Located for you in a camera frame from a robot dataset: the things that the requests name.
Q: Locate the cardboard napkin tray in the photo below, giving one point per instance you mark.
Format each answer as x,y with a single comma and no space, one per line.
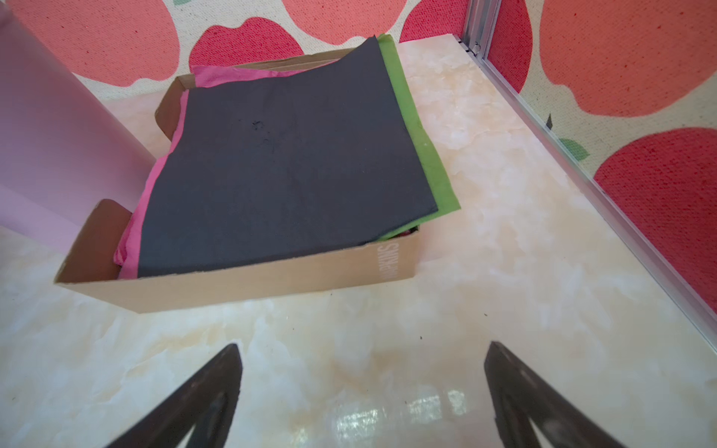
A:
90,269

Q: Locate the green napkin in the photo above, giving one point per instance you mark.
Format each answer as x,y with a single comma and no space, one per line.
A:
441,188

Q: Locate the right aluminium frame post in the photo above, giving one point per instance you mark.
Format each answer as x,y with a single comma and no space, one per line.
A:
623,95

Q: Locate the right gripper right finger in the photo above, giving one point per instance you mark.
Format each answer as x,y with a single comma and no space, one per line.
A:
525,404

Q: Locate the pink napkin stack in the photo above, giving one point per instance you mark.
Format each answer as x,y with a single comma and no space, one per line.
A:
160,238

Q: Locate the pink pen holder cup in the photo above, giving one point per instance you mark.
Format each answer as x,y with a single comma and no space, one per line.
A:
62,151

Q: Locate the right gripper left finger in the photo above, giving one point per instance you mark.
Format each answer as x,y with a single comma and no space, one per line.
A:
200,412

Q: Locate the dark grey napkin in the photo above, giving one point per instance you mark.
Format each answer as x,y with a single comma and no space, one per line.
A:
320,156

